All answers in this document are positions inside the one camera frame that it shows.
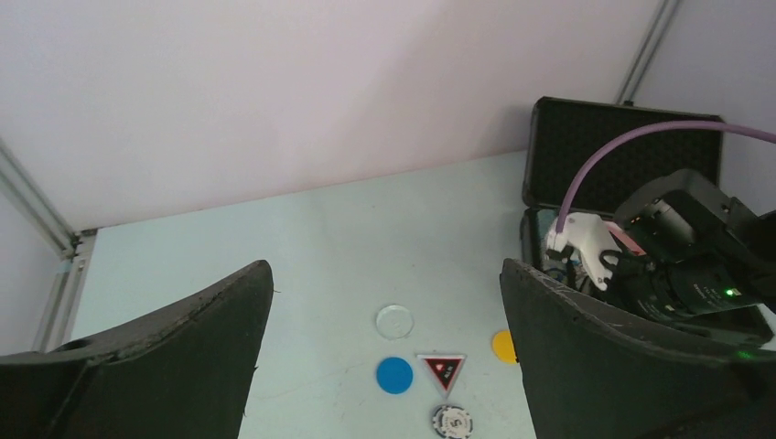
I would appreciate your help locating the clear round dealer button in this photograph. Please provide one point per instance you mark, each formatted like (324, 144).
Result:
(394, 322)

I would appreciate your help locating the aluminium frame post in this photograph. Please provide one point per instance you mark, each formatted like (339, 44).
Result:
(44, 263)
(653, 38)

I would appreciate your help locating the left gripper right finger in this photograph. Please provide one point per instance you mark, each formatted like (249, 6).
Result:
(591, 370)

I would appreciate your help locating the blue round button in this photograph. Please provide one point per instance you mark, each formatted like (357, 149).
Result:
(394, 375)

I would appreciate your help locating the black poker set case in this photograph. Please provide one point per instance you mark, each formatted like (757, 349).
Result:
(564, 134)

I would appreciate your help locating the yellow round button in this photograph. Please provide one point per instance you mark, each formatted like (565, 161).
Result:
(503, 348)

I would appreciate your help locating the red playing card deck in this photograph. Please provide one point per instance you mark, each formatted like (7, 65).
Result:
(624, 239)

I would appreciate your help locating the white grey poker chip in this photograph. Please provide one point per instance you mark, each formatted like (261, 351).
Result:
(452, 422)

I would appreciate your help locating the left aluminium frame post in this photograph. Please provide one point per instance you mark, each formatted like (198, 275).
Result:
(44, 263)

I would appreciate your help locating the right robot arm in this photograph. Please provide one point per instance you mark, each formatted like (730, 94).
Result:
(703, 251)

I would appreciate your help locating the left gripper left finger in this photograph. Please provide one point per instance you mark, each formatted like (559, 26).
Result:
(182, 371)

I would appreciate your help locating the red black triangle button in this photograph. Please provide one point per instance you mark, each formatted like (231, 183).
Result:
(444, 369)

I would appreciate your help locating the right aluminium frame post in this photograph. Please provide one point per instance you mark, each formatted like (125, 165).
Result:
(653, 38)

